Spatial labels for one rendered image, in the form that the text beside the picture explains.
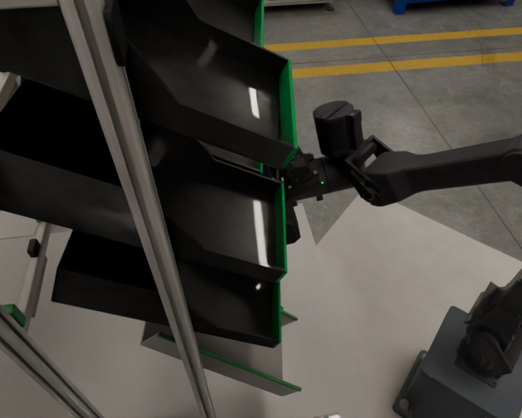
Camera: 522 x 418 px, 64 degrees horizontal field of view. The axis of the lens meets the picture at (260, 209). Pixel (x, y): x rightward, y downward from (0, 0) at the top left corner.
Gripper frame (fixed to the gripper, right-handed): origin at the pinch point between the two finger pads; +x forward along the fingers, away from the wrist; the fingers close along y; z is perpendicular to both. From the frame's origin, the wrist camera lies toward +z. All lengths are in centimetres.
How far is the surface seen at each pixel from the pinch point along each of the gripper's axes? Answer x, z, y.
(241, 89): -5.7, 27.4, 12.6
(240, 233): -1.1, 12.5, 16.6
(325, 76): -41, -154, -238
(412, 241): -32, -50, -15
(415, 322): -26, -47, 8
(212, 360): 9.5, -8.5, 21.9
